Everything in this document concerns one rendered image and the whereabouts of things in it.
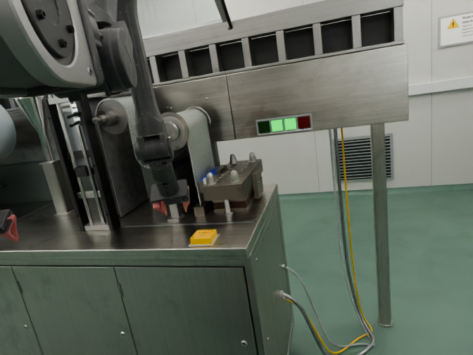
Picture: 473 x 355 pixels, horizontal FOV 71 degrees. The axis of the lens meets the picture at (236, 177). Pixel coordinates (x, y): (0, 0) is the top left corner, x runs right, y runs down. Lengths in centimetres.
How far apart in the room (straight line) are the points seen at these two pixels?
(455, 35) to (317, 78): 263
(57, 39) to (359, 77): 131
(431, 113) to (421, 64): 51
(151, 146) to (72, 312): 94
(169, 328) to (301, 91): 109
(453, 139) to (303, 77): 279
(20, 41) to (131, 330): 129
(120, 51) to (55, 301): 128
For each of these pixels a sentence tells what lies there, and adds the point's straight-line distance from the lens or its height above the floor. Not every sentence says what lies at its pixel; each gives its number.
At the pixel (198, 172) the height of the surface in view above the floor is 107.
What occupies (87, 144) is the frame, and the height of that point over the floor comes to 126.
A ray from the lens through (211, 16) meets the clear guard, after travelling 161.
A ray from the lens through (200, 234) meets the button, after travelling 112.
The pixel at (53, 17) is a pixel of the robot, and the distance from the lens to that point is 32.
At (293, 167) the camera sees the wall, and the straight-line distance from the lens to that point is 398.
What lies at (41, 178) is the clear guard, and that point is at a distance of 214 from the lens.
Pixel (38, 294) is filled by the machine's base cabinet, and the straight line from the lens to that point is 165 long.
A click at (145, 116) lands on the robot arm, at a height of 134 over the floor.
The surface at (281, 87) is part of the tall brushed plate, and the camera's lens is 151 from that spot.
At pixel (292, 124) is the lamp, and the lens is 151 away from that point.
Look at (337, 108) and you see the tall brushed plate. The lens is 150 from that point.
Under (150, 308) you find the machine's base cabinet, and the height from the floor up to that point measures 64.
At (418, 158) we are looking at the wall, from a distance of 405.
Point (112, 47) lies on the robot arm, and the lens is 46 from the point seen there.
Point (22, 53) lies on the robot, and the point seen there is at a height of 141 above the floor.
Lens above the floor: 137
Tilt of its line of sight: 15 degrees down
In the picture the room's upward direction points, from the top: 9 degrees counter-clockwise
